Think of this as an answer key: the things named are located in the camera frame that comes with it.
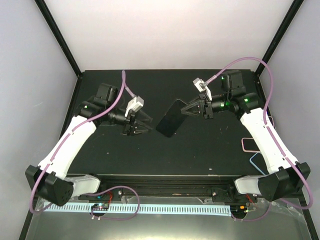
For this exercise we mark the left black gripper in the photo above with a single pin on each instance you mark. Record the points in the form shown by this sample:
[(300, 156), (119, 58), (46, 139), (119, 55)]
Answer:
[(129, 127)]

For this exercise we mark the left black frame post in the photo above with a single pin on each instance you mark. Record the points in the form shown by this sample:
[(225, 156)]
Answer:
[(49, 19)]

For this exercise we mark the white slotted cable duct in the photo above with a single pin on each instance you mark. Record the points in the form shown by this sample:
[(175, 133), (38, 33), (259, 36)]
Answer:
[(152, 209)]

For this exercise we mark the small circuit board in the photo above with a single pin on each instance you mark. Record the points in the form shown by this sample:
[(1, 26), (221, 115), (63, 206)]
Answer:
[(100, 207), (239, 209)]

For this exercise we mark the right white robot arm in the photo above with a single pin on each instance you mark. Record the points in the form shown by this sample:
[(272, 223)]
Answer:
[(286, 175)]

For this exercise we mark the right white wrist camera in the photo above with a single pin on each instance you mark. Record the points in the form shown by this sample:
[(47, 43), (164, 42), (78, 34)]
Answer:
[(202, 88)]

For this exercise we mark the right small circuit board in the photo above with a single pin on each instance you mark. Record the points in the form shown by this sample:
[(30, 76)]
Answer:
[(239, 209)]

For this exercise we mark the right black frame post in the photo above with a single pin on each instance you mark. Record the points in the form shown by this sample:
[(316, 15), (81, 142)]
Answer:
[(282, 29)]

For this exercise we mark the black phone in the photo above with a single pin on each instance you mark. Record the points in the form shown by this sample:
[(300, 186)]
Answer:
[(172, 119)]

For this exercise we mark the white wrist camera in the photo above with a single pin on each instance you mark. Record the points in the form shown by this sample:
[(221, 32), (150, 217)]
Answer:
[(202, 88), (135, 105)]

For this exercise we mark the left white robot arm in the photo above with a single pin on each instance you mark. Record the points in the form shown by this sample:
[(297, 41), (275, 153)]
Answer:
[(48, 179)]

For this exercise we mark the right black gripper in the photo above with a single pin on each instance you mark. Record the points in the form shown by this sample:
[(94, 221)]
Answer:
[(208, 107)]

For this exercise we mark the far pink cased phone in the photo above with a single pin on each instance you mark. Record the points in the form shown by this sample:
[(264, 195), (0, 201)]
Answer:
[(271, 120)]

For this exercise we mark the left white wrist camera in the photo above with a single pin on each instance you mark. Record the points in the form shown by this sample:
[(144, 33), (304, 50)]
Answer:
[(135, 105)]

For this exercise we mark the pink cased phone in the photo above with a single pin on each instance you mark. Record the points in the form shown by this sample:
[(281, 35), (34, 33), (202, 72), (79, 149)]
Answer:
[(249, 145), (271, 120)]

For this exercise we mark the middle pink cased phone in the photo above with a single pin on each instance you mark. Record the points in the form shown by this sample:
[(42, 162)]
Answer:
[(249, 145)]

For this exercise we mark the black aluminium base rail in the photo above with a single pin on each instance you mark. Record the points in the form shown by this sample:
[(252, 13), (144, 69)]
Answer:
[(220, 188)]

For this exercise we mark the black frame post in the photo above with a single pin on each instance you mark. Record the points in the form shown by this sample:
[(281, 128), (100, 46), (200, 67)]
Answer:
[(49, 19), (282, 29)]

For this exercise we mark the blue cased phone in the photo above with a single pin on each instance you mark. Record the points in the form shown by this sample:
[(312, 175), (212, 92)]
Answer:
[(258, 162)]

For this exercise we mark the left small circuit board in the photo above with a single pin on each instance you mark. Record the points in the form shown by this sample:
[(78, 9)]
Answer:
[(100, 207)]

